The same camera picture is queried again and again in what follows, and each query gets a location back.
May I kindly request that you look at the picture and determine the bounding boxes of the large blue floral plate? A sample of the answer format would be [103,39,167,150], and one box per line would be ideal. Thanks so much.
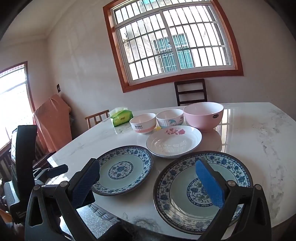
[153,151,253,235]

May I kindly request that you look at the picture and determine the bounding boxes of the small blue floral plate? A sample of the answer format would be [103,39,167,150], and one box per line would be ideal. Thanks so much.
[92,145,154,196]

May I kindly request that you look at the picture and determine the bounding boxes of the white plate pink flowers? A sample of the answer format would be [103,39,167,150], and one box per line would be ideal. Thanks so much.
[146,126,202,159]

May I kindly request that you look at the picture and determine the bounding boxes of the large pink bowl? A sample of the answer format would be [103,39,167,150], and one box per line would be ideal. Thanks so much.
[183,102,224,133]

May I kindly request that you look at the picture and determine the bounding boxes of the white bowl pink stripe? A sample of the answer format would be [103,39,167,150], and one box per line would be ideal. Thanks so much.
[129,113,157,134]

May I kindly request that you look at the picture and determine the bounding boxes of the white bowl cartoon print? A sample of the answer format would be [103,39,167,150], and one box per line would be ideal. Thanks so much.
[156,109,184,128]

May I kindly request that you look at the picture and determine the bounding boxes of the orange cloth covered furniture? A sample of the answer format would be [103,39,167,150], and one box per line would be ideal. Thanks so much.
[33,94,72,153]

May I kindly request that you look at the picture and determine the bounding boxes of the side window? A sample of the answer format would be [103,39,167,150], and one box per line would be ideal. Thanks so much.
[1,62,35,148]

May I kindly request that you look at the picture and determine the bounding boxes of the light wooden chair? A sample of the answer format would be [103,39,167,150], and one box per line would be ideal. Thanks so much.
[85,109,109,129]

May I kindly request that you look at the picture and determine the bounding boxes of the green tissue pack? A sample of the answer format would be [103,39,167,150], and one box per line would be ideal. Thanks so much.
[109,107,133,127]

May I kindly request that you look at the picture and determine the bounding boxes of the dark wooden chair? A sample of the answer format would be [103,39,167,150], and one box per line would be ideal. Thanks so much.
[174,79,208,106]

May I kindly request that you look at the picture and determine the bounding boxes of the large barred window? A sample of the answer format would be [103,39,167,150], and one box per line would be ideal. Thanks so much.
[103,1,243,92]

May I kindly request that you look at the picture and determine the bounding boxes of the black wall switch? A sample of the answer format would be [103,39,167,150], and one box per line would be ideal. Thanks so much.
[57,84,61,93]

